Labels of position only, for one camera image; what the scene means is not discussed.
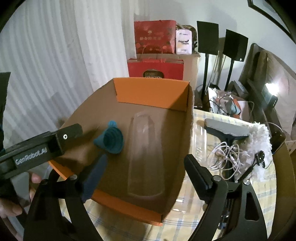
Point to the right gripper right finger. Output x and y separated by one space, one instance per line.
234 205

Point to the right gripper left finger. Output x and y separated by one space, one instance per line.
57 210

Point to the small black clip stand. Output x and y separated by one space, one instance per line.
258 160

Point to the white fluffy duster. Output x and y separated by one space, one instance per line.
258 140

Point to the teal silicone funnel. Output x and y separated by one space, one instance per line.
111 140

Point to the grey black window squeegee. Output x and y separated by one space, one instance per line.
226 132

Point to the clear plastic tray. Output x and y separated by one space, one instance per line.
146 163

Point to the person left hand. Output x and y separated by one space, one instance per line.
10 209

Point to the white curtain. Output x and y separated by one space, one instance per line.
58 53

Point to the orange cardboard fruit box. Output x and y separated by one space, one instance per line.
155 117

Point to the bright portable lamp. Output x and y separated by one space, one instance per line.
270 94

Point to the red gift bag lower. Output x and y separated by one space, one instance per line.
156 68

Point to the brown sofa pillow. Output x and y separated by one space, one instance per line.
279 78

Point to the brown cardboard box background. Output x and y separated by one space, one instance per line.
190 65

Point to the right black speaker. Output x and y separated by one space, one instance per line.
235 46

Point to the black speaker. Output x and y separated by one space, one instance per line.
235 46
208 37

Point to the left black speaker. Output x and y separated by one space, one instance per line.
208 37

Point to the pink white tissue pack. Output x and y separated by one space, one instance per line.
183 42

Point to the framed ink painting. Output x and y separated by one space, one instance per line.
264 8

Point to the bag of cables clutter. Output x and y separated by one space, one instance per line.
226 103

